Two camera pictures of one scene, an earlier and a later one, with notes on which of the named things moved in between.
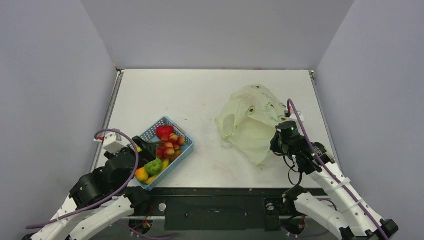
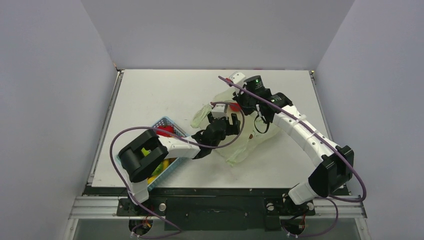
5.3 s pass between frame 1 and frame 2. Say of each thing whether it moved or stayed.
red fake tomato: stayed
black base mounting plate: stayed
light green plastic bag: moved
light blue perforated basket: stayed
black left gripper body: moved
